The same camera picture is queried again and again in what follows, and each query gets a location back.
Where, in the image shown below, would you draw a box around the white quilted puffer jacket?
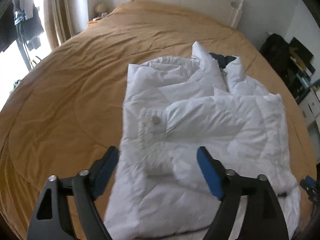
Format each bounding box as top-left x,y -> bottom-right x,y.
104,42 -> 300,239

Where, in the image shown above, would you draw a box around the dark hanging clothes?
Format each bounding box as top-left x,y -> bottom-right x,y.
1,0 -> 44,51

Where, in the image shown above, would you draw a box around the white dressing table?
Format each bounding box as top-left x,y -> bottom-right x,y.
298,79 -> 319,141

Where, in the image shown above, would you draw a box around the mustard yellow bedspread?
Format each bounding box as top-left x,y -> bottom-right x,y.
1,1 -> 317,239

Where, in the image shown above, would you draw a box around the black computer monitor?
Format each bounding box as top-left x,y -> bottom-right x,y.
289,37 -> 313,69

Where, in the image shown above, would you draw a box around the black backpack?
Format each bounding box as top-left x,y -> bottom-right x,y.
260,34 -> 305,101

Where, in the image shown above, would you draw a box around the beige window curtain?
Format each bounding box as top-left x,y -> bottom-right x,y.
43,0 -> 74,50

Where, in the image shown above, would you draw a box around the small round bedside lamp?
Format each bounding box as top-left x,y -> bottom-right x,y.
94,2 -> 108,15

